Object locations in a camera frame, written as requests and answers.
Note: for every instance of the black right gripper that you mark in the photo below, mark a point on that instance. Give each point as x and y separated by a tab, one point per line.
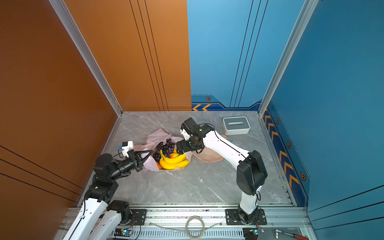
183	143

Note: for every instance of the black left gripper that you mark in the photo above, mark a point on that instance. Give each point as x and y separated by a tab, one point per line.
132	156

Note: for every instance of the pink plastic bag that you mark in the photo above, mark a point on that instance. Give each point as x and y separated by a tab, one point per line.
152	141

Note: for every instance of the dark purple grape bunch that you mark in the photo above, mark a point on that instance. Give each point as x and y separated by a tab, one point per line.
167	147

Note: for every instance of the yellow banana bunch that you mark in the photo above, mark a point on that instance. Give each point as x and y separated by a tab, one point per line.
176	163

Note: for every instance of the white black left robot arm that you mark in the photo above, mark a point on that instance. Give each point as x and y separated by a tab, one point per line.
100	216

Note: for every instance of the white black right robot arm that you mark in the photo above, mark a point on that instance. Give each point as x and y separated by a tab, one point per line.
250	167

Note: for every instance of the beige fruit plate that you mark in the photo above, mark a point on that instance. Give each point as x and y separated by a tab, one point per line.
208	156

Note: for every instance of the white grey tissue box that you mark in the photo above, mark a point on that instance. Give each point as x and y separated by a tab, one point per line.
236	125

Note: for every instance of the green circuit board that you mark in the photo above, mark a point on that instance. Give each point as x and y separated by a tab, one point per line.
124	232

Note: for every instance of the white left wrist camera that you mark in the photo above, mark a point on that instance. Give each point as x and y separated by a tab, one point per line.
125	148

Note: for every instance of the aluminium front rail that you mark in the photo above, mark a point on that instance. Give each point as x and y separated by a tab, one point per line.
195	221

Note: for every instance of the red handled tool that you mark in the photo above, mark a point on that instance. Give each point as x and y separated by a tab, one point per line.
296	236

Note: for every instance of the aluminium corner post left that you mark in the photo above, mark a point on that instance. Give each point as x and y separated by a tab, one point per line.
75	34

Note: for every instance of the aluminium corner post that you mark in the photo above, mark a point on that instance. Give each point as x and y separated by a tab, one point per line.
75	34
295	37

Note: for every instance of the aluminium corner post right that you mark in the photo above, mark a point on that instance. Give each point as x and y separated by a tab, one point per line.
295	37

